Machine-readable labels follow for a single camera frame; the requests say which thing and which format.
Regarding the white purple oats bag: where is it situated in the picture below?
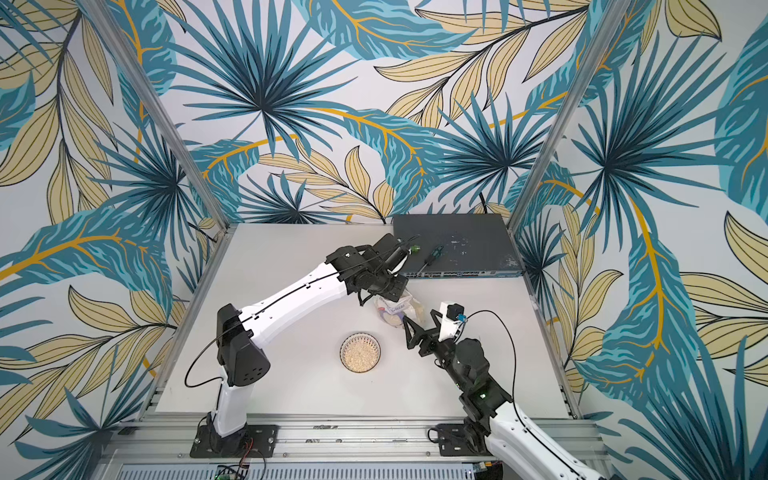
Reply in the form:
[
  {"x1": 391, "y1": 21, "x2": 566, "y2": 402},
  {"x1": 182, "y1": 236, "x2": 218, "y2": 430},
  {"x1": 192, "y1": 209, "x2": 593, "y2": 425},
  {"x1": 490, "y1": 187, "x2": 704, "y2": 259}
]
[{"x1": 374, "y1": 290, "x2": 425, "y2": 328}]

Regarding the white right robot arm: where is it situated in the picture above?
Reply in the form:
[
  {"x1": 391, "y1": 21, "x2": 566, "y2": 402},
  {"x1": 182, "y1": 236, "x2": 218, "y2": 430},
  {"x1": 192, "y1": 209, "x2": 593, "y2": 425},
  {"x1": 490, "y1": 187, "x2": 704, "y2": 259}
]
[{"x1": 403, "y1": 310, "x2": 604, "y2": 479}]

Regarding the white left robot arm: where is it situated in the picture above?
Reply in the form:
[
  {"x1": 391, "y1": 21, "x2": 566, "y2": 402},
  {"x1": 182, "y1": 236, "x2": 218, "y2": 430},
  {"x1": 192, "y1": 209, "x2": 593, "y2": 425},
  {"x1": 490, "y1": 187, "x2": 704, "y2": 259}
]
[{"x1": 196, "y1": 233, "x2": 410, "y2": 457}]

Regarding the patterned breakfast bowl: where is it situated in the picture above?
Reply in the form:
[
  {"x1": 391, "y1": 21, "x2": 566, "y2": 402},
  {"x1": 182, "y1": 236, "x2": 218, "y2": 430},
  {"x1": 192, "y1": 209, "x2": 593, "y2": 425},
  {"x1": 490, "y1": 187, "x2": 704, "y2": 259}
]
[{"x1": 339, "y1": 332, "x2": 381, "y2": 373}]

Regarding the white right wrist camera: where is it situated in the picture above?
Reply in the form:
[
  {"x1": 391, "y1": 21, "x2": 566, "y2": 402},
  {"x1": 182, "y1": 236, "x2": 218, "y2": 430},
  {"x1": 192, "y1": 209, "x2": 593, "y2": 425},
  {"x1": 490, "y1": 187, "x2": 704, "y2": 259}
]
[{"x1": 438, "y1": 302, "x2": 466, "y2": 342}]

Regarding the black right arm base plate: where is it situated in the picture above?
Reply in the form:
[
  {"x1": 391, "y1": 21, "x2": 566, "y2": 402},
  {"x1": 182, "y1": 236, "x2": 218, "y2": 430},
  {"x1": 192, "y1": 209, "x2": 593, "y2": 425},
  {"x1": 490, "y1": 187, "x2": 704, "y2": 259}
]
[{"x1": 427, "y1": 423, "x2": 489, "y2": 457}]

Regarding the grey blue network switch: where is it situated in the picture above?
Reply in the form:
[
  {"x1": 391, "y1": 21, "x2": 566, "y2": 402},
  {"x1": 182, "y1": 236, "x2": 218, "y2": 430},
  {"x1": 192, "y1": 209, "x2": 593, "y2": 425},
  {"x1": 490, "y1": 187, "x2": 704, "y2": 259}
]
[{"x1": 392, "y1": 213, "x2": 522, "y2": 279}]

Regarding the aluminium left corner post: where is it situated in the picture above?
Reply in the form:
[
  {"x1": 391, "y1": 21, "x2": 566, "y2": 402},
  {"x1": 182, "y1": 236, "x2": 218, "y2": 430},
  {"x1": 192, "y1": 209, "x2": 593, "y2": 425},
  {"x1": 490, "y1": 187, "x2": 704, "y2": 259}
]
[{"x1": 77, "y1": 0, "x2": 232, "y2": 232}]

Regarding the aluminium corner post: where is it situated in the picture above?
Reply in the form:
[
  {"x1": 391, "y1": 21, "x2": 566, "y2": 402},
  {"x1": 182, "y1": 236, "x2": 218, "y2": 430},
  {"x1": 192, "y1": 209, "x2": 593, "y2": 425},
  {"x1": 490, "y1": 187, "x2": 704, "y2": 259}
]
[
  {"x1": 506, "y1": 0, "x2": 631, "y2": 235},
  {"x1": 77, "y1": 0, "x2": 232, "y2": 232}
]

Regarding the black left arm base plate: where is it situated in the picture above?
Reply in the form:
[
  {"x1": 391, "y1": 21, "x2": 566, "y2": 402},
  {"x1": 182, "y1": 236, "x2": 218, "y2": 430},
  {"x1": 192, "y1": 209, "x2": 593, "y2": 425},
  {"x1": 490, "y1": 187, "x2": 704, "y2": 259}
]
[{"x1": 189, "y1": 424, "x2": 279, "y2": 459}]

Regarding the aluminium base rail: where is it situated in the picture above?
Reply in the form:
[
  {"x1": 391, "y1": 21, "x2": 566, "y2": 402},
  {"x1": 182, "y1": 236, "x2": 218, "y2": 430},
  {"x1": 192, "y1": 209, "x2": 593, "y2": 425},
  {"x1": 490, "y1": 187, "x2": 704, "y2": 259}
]
[{"x1": 89, "y1": 412, "x2": 607, "y2": 480}]

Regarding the aluminium right corner post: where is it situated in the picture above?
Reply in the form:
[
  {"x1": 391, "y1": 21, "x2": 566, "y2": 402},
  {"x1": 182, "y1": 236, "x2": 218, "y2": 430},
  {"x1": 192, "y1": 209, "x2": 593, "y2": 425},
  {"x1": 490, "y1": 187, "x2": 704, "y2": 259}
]
[{"x1": 506, "y1": 0, "x2": 631, "y2": 235}]

